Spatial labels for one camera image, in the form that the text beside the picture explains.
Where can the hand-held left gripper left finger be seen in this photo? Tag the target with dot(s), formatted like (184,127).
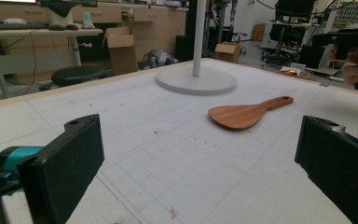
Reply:
(65,168)

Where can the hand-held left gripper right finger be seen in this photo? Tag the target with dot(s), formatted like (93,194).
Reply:
(341,165)

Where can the wooden rice paddle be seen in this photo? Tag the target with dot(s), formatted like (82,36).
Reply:
(239,115)

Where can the black flat monitor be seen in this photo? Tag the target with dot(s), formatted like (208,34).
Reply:
(310,57)

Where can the wooden tray with clutter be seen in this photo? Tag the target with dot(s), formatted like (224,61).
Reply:
(295,72)

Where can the black office chair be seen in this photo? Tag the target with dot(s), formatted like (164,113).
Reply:
(287,37)

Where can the black round stool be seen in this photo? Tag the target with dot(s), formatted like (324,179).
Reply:
(77,74)

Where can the tall open cardboard box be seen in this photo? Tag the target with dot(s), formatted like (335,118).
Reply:
(122,53)

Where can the small cardboard box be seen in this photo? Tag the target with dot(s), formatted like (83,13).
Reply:
(228,51)

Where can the white desk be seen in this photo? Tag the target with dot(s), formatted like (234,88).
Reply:
(28,33)

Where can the grey backpack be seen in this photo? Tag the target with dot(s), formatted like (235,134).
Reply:
(157,59)

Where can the pale green bottle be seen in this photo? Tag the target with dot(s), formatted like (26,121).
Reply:
(88,20)

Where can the black keyboard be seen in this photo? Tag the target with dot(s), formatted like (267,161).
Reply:
(12,26)

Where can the white stand with round base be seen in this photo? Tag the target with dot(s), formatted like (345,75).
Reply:
(195,82)

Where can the wooden cabinets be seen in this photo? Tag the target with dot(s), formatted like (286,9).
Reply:
(164,28)

